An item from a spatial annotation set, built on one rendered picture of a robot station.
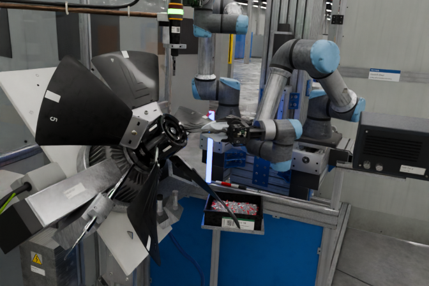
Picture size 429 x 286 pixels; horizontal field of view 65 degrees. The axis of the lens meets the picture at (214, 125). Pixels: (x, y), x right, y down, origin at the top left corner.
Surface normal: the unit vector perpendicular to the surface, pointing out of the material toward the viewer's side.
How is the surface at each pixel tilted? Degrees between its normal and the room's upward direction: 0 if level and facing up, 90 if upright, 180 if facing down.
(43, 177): 50
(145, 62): 38
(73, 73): 71
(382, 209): 90
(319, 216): 90
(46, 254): 90
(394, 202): 90
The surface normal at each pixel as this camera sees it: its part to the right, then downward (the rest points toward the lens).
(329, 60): 0.62, 0.16
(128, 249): 0.75, -0.51
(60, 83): 0.73, -0.07
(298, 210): -0.36, 0.22
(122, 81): 0.17, -0.44
